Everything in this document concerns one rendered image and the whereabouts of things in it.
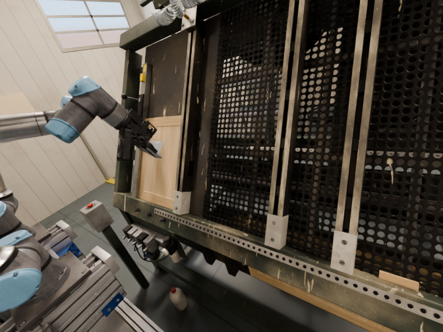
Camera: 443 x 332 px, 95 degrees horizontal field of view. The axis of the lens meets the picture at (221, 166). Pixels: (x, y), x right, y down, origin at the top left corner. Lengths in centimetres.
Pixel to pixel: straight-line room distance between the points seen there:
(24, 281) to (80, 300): 32
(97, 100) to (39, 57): 395
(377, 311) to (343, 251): 18
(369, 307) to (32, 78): 463
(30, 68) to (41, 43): 46
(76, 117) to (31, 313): 65
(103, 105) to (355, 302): 99
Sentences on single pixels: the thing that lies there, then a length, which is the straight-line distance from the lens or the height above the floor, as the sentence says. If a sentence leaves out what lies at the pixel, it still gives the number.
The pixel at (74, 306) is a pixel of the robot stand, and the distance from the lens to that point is 108.
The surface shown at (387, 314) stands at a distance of 88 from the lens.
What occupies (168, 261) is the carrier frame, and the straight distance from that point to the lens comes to 203.
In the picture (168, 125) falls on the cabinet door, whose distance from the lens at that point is 134.
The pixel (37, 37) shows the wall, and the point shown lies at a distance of 475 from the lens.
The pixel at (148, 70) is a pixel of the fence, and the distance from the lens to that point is 165.
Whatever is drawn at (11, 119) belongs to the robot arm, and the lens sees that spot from 85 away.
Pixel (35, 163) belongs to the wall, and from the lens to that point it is 446.
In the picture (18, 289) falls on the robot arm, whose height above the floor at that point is 120.
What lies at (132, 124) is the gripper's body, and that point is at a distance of 79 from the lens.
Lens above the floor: 159
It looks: 27 degrees down
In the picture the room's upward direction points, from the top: 16 degrees counter-clockwise
